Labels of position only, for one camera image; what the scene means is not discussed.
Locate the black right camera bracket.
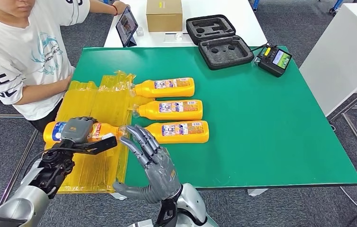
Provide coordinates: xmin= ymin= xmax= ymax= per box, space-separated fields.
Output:
xmin=153 ymin=195 xmax=180 ymax=227

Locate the black foam lined case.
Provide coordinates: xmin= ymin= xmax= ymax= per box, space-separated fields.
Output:
xmin=186 ymin=14 xmax=255 ymax=71

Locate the white table foot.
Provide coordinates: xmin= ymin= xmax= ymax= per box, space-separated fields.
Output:
xmin=247 ymin=189 xmax=268 ymax=197
xmin=109 ymin=192 xmax=128 ymax=201

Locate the white table with steel legs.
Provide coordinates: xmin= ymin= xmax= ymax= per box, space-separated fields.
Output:
xmin=299 ymin=3 xmax=357 ymax=117

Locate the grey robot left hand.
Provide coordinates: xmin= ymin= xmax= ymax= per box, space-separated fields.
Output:
xmin=61 ymin=116 xmax=98 ymax=144

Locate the white desk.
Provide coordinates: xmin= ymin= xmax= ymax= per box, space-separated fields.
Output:
xmin=104 ymin=0 xmax=268 ymax=48

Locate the black remote controller with screen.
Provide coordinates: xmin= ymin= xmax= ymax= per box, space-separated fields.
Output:
xmin=257 ymin=44 xmax=293 ymax=78

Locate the orange detergent bottle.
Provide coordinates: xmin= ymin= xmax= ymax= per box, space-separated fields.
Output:
xmin=43 ymin=120 xmax=127 ymax=148
xmin=144 ymin=120 xmax=210 ymax=144
xmin=131 ymin=100 xmax=204 ymax=122
xmin=129 ymin=77 xmax=196 ymax=99

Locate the white flat packet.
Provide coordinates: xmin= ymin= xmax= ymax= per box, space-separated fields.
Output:
xmin=162 ymin=32 xmax=192 ymax=44

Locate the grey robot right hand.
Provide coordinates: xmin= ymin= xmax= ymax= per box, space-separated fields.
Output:
xmin=113 ymin=124 xmax=182 ymax=205

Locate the person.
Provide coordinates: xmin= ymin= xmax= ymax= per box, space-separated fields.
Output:
xmin=0 ymin=0 xmax=131 ymax=139

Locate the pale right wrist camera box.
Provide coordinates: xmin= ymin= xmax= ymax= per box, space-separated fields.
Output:
xmin=128 ymin=219 xmax=154 ymax=227

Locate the black controller cable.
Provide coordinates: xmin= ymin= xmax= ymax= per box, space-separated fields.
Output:
xmin=250 ymin=43 xmax=269 ymax=53

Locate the person's left hand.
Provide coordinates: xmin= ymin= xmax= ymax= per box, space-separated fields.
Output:
xmin=115 ymin=0 xmax=131 ymax=15

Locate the brown cardboard box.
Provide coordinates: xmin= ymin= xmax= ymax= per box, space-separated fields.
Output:
xmin=145 ymin=0 xmax=183 ymax=33

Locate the green table mat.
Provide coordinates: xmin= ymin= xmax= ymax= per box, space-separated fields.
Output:
xmin=70 ymin=46 xmax=357 ymax=191

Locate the steel table frame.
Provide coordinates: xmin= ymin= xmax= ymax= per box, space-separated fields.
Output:
xmin=0 ymin=113 xmax=39 ymax=217

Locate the black tablet on stand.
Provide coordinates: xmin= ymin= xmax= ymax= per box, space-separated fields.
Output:
xmin=116 ymin=6 xmax=139 ymax=48

